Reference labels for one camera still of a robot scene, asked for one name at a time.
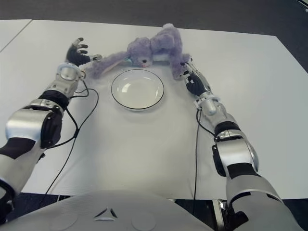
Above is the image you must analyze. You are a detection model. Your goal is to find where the metal table bracket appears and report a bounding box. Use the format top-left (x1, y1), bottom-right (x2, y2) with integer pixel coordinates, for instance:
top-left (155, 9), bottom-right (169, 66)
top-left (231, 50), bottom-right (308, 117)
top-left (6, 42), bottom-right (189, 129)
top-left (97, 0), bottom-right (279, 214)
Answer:
top-left (213, 199), bottom-right (229, 231)

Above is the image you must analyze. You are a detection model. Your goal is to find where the looped black arm cable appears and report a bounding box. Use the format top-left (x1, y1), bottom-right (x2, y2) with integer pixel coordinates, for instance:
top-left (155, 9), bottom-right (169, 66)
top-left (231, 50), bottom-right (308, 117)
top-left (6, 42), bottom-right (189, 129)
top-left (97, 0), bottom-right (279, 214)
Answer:
top-left (39, 78), bottom-right (90, 159)

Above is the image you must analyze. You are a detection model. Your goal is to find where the long thin black cable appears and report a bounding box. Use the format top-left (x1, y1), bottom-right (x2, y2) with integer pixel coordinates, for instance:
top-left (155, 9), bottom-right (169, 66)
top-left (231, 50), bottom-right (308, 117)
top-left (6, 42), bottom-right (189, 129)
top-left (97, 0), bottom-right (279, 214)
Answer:
top-left (192, 109), bottom-right (200, 200)
top-left (44, 88), bottom-right (99, 195)

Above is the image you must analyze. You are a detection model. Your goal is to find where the white plate black rim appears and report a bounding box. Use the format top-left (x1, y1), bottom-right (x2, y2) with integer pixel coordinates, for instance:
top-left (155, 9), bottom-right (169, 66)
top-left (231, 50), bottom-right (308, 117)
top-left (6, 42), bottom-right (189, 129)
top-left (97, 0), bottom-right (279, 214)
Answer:
top-left (111, 69), bottom-right (166, 113)

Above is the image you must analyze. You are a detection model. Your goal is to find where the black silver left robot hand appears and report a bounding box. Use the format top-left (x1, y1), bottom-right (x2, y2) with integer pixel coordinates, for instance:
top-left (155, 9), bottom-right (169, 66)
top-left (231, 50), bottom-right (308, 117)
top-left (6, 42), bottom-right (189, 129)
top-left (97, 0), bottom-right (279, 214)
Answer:
top-left (65, 37), bottom-right (103, 67)

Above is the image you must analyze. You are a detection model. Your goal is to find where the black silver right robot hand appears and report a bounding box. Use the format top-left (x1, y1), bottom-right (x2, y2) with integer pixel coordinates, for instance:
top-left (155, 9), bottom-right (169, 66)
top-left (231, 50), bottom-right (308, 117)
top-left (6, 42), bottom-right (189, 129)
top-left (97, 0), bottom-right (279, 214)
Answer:
top-left (180, 61), bottom-right (214, 97)

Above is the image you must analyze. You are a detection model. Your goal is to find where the purple plush rabbit doll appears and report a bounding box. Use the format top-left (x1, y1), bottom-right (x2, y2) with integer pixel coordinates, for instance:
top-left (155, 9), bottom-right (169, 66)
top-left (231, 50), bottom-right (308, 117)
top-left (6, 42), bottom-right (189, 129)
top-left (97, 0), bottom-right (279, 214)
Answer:
top-left (85, 23), bottom-right (193, 80)

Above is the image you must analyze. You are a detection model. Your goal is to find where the grey robot torso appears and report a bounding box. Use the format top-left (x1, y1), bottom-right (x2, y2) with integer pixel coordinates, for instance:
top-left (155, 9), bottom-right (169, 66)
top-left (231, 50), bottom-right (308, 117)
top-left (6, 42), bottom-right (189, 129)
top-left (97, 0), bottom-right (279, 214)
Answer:
top-left (0, 191), bottom-right (217, 231)

